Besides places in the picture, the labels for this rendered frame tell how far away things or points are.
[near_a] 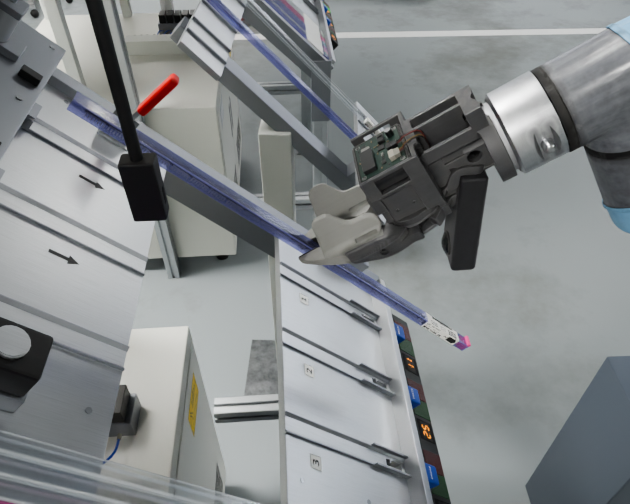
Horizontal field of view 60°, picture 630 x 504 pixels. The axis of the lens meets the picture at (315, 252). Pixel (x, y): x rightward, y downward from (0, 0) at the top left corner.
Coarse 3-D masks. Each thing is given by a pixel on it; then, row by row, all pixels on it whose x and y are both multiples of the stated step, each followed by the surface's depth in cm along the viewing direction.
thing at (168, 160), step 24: (96, 120) 42; (144, 144) 44; (168, 168) 46; (192, 168) 47; (216, 192) 48; (264, 216) 50; (288, 240) 52; (360, 288) 58; (384, 288) 59; (408, 312) 61
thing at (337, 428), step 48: (288, 288) 70; (336, 288) 79; (288, 336) 64; (336, 336) 72; (288, 384) 59; (336, 384) 65; (384, 384) 73; (288, 432) 55; (336, 432) 60; (384, 432) 67; (288, 480) 51; (336, 480) 56; (384, 480) 61
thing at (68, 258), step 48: (48, 96) 59; (48, 144) 55; (96, 144) 60; (0, 192) 47; (48, 192) 51; (96, 192) 56; (0, 240) 45; (48, 240) 48; (96, 240) 52; (144, 240) 57; (0, 288) 42; (48, 288) 45; (96, 288) 49; (96, 336) 46; (48, 384) 40; (96, 384) 43; (48, 432) 38; (96, 432) 41
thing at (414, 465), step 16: (384, 304) 82; (384, 320) 80; (384, 336) 79; (384, 352) 77; (400, 368) 74; (400, 384) 72; (400, 400) 71; (400, 416) 70; (400, 432) 68; (416, 432) 68; (416, 448) 66; (416, 464) 64; (416, 480) 63; (416, 496) 62
